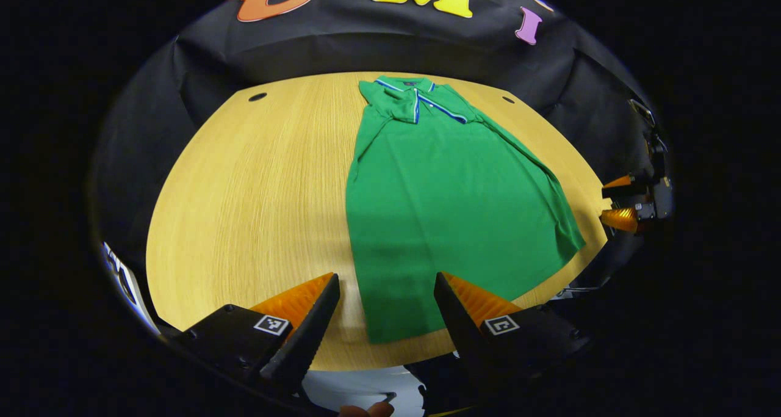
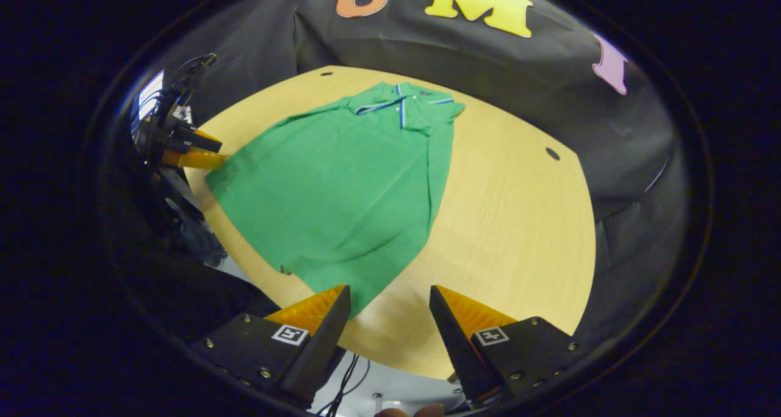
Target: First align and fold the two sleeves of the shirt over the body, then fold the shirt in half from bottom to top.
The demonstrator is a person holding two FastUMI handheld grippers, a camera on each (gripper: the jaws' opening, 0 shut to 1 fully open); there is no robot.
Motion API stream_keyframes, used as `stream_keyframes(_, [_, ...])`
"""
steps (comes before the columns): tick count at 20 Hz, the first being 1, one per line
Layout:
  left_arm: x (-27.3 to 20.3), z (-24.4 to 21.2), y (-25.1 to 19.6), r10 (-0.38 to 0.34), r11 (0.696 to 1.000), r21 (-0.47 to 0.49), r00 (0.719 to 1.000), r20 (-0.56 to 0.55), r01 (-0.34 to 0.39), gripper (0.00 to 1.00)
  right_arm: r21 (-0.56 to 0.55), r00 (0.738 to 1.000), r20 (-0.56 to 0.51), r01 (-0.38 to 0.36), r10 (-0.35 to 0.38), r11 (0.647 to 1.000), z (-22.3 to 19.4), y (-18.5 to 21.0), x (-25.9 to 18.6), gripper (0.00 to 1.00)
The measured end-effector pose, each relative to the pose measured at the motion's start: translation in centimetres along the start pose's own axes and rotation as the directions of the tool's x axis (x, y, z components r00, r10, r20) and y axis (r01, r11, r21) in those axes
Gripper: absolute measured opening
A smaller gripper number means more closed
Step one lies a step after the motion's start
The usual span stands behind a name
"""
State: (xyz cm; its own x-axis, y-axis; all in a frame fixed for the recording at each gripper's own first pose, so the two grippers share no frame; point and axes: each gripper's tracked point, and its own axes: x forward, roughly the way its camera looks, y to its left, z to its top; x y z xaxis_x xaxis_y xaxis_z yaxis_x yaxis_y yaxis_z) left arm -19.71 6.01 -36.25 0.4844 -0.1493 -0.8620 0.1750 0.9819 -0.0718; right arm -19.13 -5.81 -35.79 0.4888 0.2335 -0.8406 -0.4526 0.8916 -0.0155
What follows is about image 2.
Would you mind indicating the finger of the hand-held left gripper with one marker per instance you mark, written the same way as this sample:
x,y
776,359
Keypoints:
x,y
195,159
198,140

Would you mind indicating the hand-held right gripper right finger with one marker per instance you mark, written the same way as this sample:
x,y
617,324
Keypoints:
x,y
454,344

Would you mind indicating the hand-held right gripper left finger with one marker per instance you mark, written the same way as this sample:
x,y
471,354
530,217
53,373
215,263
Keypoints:
x,y
320,350

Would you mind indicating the green T-shirt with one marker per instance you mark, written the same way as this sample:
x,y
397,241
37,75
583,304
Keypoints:
x,y
341,185

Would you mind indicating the bright white screen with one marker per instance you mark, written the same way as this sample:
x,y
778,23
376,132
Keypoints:
x,y
149,96

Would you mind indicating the black backdrop cloth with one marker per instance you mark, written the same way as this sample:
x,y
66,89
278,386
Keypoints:
x,y
518,81

